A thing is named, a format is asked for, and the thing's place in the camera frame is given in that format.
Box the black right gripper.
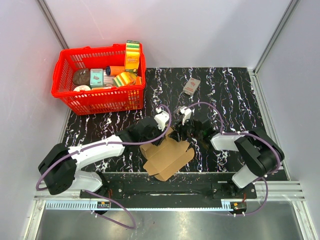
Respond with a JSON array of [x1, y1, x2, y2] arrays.
[[168, 116, 203, 143]]

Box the brown cardboard box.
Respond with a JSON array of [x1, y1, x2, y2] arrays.
[[139, 128, 195, 182]]

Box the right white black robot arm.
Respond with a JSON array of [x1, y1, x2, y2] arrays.
[[169, 119, 285, 198]]

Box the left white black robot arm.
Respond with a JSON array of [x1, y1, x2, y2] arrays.
[[35, 114, 171, 198]]

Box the grey card box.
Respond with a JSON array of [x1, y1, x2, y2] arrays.
[[182, 77, 201, 96]]

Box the pink white flat box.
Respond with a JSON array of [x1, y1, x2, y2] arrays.
[[103, 69, 114, 87]]

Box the teal small box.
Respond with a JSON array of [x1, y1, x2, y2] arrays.
[[89, 68, 104, 88]]

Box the orange snack packet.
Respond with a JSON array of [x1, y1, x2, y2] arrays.
[[134, 76, 142, 86]]

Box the lying yellow green sponge pack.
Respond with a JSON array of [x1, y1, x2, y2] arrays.
[[112, 71, 137, 88]]

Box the orange cylinder can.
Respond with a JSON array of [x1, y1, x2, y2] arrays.
[[105, 65, 125, 77]]

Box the white round tape roll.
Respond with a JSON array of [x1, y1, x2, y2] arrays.
[[73, 85, 91, 92]]

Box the tall yellow green sponge pack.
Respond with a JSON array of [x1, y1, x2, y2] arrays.
[[124, 40, 141, 73]]

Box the brown round bread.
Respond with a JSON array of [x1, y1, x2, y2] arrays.
[[72, 68, 91, 86]]

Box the red plastic shopping basket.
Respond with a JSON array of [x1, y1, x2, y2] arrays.
[[51, 43, 147, 116]]

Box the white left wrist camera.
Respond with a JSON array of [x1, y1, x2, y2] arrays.
[[154, 105, 171, 131]]

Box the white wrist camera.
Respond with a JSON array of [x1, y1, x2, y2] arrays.
[[154, 105, 171, 131], [178, 106, 193, 125]]

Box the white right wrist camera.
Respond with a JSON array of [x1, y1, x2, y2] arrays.
[[178, 106, 193, 125]]

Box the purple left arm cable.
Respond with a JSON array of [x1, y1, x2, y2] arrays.
[[35, 104, 172, 230]]

